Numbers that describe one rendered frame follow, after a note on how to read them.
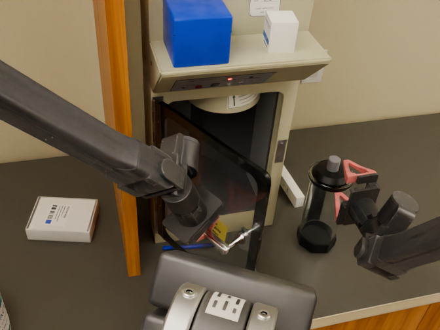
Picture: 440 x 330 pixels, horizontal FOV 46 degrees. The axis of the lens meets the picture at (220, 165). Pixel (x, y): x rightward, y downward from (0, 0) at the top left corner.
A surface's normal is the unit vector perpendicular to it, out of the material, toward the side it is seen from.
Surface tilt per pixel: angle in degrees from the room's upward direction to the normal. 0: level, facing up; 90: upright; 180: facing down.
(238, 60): 0
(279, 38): 90
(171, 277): 44
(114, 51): 90
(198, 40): 90
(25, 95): 57
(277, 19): 0
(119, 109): 90
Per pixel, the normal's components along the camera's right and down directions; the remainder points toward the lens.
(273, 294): -0.15, -0.12
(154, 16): 0.25, 0.64
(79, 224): 0.06, -0.76
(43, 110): 0.82, -0.19
